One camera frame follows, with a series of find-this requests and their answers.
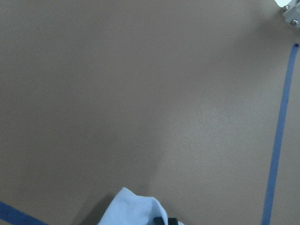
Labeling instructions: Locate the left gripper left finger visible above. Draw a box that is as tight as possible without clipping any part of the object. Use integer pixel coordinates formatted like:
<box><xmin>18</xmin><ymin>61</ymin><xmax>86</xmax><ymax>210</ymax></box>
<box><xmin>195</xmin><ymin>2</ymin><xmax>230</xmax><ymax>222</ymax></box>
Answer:
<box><xmin>153</xmin><ymin>217</ymin><xmax>165</xmax><ymax>225</ymax></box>

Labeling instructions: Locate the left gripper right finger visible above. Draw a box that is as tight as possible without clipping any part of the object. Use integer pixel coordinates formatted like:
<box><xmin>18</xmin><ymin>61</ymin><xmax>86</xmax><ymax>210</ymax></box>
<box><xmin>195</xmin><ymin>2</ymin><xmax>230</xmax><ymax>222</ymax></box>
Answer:
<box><xmin>168</xmin><ymin>217</ymin><xmax>178</xmax><ymax>225</ymax></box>

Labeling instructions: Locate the light blue t-shirt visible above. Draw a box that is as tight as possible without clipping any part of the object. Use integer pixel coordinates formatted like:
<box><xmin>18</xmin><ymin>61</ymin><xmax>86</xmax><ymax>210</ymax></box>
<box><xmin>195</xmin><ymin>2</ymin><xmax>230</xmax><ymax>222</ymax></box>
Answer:
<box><xmin>97</xmin><ymin>187</ymin><xmax>186</xmax><ymax>225</ymax></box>

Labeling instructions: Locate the aluminium frame post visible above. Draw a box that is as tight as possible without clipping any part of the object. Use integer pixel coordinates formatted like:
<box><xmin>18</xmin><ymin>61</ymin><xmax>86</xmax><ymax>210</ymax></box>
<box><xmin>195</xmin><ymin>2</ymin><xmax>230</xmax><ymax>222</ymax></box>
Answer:
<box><xmin>275</xmin><ymin>0</ymin><xmax>300</xmax><ymax>30</ymax></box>

